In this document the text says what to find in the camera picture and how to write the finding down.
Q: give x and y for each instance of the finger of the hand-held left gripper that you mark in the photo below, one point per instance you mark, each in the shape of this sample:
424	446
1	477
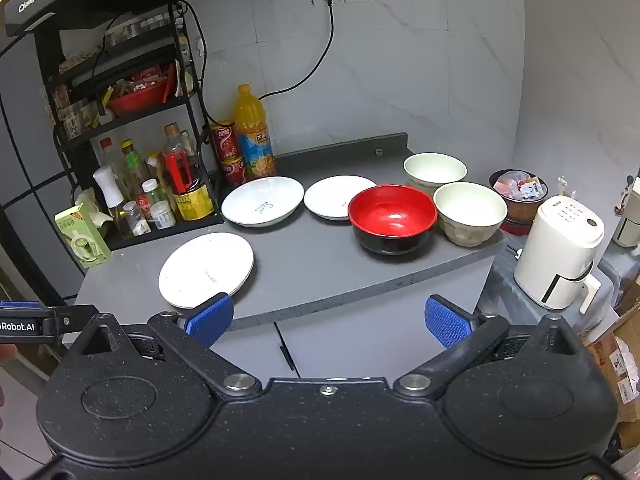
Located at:
75	319

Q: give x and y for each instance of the spray bottle with white top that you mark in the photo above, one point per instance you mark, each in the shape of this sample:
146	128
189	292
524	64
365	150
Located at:
112	195

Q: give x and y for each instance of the brown bowl with packets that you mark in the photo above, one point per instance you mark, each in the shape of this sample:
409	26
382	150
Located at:
520	192

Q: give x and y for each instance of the red toaster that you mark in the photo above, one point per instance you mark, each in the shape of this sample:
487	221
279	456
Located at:
177	165

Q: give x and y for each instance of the yellow tin can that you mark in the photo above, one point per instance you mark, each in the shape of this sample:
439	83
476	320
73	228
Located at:
194	204

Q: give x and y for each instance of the red basket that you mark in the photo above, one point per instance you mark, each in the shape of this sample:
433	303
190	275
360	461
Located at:
137	97

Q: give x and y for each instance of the white appliance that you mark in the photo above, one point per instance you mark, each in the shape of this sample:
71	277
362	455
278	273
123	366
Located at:
629	215

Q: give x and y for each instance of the green glass bottle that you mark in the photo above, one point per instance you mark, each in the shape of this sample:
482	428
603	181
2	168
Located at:
134	165

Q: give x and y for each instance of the bottle with red cap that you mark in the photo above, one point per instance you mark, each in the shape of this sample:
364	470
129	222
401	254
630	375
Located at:
106	152

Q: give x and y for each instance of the red and black bowl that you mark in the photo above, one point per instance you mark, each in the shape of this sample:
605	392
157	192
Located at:
392	220

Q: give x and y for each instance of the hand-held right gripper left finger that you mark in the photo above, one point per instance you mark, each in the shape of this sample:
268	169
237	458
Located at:
210	317

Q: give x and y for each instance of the small white lidded jar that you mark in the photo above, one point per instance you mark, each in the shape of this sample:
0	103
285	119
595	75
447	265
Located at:
163	215

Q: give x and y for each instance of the black metal kitchen rack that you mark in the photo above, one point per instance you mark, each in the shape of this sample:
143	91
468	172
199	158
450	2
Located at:
197	110

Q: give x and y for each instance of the white plate with blue mark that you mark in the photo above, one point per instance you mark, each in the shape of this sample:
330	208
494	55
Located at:
262	201

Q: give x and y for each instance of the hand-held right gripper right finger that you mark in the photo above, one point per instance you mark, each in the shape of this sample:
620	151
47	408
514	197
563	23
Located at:
445	322

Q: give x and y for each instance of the white bowl with brown rim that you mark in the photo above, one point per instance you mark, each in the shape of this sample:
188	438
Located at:
206	270

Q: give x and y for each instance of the clear spice jar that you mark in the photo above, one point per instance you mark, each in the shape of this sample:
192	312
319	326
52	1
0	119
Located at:
135	219

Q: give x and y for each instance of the red drink can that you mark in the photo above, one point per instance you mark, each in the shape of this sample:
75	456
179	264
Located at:
224	140
233	170

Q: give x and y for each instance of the white air fryer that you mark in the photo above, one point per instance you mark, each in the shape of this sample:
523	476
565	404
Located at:
555	250

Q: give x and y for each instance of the small bottle with red label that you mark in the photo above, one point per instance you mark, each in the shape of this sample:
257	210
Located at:
152	192

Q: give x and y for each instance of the cardboard box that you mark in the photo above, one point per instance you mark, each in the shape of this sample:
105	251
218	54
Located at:
620	360

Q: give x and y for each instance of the green sponge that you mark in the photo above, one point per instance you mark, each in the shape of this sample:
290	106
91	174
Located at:
82	232

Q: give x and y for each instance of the orange juice bottle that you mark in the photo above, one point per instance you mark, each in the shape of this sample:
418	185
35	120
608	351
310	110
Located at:
254	135

